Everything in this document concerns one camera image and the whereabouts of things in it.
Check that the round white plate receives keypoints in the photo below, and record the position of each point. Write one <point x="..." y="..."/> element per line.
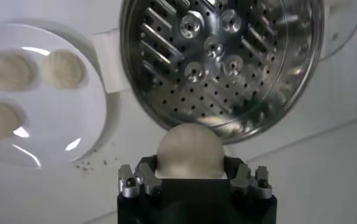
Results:
<point x="59" y="121"/>

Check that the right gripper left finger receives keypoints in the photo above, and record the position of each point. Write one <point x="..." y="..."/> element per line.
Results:
<point x="149" y="179"/>

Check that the perforated steel steamer basket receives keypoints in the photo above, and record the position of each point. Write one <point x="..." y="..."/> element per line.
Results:
<point x="227" y="91"/>

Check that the white steamed baozi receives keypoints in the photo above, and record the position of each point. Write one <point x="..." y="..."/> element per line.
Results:
<point x="190" y="149"/>
<point x="63" y="69"/>
<point x="9" y="71"/>
<point x="0" y="120"/>

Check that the scattered brown crumbs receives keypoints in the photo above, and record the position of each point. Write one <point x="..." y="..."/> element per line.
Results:
<point x="104" y="162"/>

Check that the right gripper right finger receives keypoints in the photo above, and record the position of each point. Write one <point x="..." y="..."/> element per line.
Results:
<point x="241" y="179"/>

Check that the round glass lid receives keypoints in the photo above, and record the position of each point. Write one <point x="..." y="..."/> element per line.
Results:
<point x="349" y="30"/>

